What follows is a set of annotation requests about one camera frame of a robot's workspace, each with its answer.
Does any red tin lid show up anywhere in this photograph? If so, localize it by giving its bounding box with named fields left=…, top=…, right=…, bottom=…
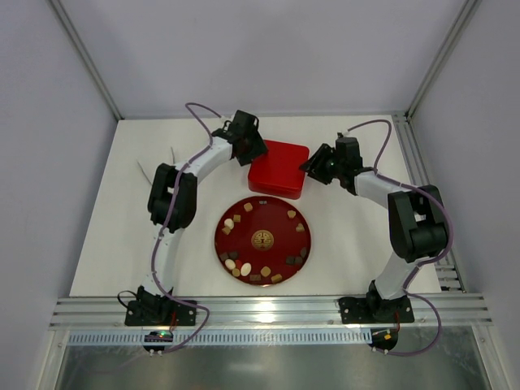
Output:
left=248, top=140, right=310, bottom=184

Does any red chocolate box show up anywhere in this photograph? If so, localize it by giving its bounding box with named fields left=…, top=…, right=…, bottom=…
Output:
left=248, top=180, right=304, bottom=200

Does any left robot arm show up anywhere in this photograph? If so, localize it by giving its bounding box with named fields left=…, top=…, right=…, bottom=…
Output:
left=140, top=110, right=267, bottom=297

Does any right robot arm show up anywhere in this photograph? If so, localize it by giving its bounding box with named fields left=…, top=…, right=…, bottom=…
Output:
left=300, top=137, right=453, bottom=316

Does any tan fluted chocolate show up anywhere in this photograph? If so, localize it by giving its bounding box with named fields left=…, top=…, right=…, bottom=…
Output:
left=261, top=266, right=271, bottom=277

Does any white swirl chocolate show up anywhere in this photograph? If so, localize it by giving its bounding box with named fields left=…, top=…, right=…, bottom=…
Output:
left=225, top=259, right=236, bottom=270

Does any white oval chocolate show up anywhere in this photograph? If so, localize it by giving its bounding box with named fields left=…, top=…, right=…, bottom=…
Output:
left=240, top=262, right=252, bottom=276

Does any round red tray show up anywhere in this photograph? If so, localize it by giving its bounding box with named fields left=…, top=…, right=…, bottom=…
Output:
left=214, top=196, right=312, bottom=287

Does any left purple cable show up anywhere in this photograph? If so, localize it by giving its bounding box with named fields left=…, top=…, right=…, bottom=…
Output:
left=149, top=102, right=228, bottom=353

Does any purple cable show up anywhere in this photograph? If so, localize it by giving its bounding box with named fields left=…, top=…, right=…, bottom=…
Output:
left=149, top=102, right=228, bottom=353
left=344, top=119, right=455, bottom=358

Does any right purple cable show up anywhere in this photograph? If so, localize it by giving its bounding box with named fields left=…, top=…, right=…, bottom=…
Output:
left=344, top=119, right=455, bottom=358

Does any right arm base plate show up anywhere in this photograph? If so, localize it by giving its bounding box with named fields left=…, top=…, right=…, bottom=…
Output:
left=338, top=297, right=415, bottom=324

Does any right side rail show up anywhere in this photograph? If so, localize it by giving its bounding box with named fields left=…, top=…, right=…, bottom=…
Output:
left=391, top=115, right=463, bottom=291

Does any slotted cable duct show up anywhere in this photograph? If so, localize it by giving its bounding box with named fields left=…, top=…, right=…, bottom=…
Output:
left=67, top=328, right=372, bottom=347

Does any right frame post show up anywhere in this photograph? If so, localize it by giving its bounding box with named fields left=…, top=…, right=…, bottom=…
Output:
left=405, top=0, right=482, bottom=121

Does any aluminium front rail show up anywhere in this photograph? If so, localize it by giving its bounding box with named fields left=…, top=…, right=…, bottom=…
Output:
left=50, top=292, right=492, bottom=329

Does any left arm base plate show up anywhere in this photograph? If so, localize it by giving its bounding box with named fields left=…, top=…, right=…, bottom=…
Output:
left=124, top=300, right=197, bottom=327

